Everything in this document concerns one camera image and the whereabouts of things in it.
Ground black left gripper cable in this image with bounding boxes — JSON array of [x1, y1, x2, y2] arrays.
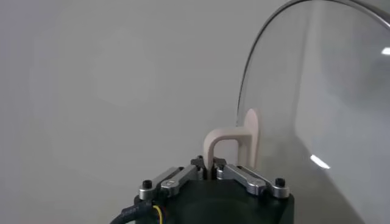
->
[[108, 201, 167, 224]]

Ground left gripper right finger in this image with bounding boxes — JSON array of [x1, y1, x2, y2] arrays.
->
[[213, 157, 291, 200]]

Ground round glass pot lid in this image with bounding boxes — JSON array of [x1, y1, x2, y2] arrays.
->
[[202, 0, 390, 224]]

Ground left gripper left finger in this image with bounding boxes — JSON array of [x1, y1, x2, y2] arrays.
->
[[138, 155, 205, 201]]

